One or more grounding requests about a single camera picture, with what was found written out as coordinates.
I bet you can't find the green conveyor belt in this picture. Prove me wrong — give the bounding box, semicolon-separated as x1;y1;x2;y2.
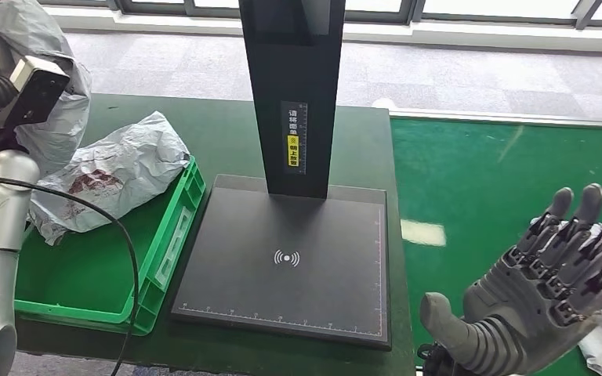
390;110;602;376

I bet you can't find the yellow and black label sticker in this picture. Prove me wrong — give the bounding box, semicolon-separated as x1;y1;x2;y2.
281;101;309;176

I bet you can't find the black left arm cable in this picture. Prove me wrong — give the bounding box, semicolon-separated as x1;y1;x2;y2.
0;175;141;376

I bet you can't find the dark window frame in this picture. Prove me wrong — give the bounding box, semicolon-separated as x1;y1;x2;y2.
36;0;602;34

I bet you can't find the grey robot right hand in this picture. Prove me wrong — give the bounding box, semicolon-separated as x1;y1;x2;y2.
419;183;602;376

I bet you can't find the grey plastic parcel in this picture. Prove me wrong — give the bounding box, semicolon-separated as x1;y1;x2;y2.
0;0;93;178

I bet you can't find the black inbound scanner machine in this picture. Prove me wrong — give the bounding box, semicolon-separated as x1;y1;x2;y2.
171;0;391;351

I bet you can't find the green plastic crate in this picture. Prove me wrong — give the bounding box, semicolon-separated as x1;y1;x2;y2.
14;155;208;337

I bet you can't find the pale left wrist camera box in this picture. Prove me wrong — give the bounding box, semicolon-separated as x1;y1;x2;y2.
0;55;71;128

